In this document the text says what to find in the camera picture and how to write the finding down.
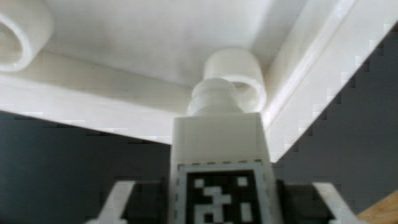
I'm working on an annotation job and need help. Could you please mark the white square tabletop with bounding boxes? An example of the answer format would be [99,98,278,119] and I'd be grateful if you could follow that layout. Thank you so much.
[0,0,398,158]

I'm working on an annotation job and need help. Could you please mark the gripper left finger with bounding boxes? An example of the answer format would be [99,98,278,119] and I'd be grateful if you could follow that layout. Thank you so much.
[85,180,163,224]

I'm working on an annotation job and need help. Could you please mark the white table leg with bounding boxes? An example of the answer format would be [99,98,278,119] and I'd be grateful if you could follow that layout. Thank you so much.
[166,78,282,224]

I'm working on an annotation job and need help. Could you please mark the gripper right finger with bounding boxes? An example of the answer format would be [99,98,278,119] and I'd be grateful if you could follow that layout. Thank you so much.
[277,181,367,224]

